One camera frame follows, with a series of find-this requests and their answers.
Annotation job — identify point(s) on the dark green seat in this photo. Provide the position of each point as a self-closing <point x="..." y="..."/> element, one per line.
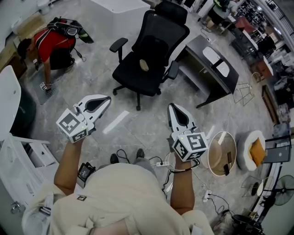
<point x="25" y="114"/>

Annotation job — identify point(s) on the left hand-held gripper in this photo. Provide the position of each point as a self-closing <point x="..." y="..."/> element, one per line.
<point x="73" y="124"/>

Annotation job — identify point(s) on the person's beige shirt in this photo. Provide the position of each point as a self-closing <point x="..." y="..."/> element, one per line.
<point x="119" y="195"/>

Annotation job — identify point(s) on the white power strip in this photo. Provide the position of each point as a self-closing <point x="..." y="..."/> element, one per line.
<point x="206" y="196"/>
<point x="163" y="163"/>

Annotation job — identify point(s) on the person's black shoe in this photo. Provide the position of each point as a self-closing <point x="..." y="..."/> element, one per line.
<point x="140" y="153"/>
<point x="114" y="158"/>

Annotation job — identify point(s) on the black office chair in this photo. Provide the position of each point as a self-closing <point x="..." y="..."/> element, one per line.
<point x="128" y="73"/>

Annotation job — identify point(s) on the person's right forearm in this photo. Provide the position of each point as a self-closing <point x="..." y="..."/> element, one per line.
<point x="182" y="190"/>

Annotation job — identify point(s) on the grey canvas picture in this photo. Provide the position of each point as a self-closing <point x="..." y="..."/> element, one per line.
<point x="281" y="130"/>

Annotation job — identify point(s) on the brown phone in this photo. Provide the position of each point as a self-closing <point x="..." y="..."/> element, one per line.
<point x="229" y="156"/>

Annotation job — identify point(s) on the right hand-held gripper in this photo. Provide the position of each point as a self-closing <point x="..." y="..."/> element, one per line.
<point x="190" y="147"/>

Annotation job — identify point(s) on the silver laptop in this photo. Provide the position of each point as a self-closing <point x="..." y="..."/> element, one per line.
<point x="278" y="153"/>

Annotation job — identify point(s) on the person's left black shoe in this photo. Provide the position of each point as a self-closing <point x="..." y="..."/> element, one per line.
<point x="114" y="158"/>

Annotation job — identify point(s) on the white rounded table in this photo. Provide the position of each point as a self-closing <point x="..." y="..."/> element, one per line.
<point x="9" y="96"/>

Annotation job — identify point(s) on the beige oval object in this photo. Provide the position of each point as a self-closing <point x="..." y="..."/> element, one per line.
<point x="144" y="65"/>

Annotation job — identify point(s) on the cardboard box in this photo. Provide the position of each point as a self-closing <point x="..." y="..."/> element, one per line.
<point x="29" y="25"/>

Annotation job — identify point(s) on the person's grey trousers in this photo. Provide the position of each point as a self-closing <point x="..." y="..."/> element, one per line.
<point x="144" y="164"/>

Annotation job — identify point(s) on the person's left forearm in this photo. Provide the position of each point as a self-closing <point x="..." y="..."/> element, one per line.
<point x="66" y="165"/>

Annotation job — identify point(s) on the round wooden side table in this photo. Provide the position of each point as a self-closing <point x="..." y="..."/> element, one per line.
<point x="218" y="151"/>

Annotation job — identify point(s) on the white round pouf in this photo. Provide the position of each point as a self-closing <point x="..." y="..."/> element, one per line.
<point x="243" y="149"/>

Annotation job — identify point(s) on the white oval desk pad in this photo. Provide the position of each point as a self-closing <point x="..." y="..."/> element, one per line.
<point x="210" y="54"/>

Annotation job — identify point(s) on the black standing fan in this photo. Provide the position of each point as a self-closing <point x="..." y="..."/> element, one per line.
<point x="284" y="190"/>

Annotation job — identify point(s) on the black phone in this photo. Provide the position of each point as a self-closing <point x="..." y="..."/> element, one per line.
<point x="226" y="169"/>

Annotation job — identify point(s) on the black backpack with goggles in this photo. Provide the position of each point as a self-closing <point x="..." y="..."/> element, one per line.
<point x="69" y="27"/>

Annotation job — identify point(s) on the black desk stand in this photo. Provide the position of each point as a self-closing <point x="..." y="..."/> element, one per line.
<point x="218" y="63"/>

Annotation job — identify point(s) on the orange cushion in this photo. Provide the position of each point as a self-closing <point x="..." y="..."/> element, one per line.
<point x="257" y="151"/>

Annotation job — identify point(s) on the person's right black shoe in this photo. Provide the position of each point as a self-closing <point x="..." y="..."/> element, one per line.
<point x="140" y="153"/>

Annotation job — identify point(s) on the white block counter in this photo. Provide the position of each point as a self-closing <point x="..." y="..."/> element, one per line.
<point x="124" y="18"/>

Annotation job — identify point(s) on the black waist device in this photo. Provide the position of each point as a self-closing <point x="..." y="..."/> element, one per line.
<point x="85" y="171"/>

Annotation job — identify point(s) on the black desk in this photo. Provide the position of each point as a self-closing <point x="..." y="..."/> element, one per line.
<point x="227" y="82"/>

